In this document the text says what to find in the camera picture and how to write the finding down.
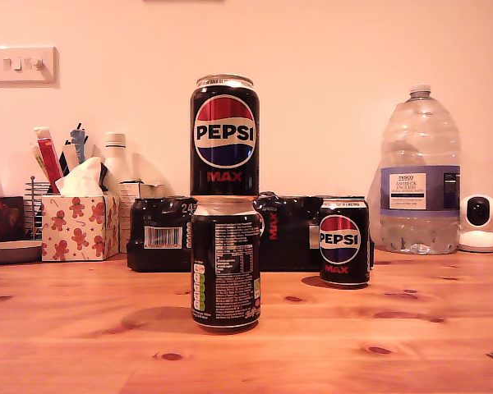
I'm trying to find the black shrink-wrapped Pepsi multipack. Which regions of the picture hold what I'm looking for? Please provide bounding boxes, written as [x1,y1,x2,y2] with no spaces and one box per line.
[127,190,375,273]

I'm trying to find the grey ceramic bowl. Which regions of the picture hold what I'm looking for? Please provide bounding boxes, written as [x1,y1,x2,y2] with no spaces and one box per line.
[0,240,44,265]

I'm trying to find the small white carton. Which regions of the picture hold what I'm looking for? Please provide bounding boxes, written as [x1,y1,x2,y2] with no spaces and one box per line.
[117,179,164,254]

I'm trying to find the black Pepsi Max can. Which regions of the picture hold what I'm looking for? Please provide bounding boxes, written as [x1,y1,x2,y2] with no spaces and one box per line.
[191,195,263,332]
[318,199,371,287]
[189,74,260,197]

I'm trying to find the gingerbread print tissue box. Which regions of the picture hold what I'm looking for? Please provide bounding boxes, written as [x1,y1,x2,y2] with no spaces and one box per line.
[40,195,121,263]

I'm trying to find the white wall light switch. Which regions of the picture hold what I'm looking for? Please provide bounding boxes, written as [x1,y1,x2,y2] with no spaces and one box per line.
[0,45,60,89]

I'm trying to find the white plastic bottle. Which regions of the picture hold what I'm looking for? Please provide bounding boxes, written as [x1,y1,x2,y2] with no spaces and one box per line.
[102,131,134,196]

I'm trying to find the large clear water bottle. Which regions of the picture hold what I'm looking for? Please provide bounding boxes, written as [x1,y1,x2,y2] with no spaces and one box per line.
[378,84,462,255]

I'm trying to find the white paper tissue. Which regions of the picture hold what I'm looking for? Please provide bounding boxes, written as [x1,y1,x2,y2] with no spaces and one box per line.
[55,156,104,197]

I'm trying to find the dark red printed box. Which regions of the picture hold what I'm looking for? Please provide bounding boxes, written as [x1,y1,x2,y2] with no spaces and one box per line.
[0,195,26,244]

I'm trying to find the black white striped packet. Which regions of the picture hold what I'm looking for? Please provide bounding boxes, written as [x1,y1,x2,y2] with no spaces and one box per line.
[59,121,88,176]

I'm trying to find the small white round camera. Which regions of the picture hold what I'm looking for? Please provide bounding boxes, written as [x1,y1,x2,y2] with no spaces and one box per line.
[458,194,493,254]

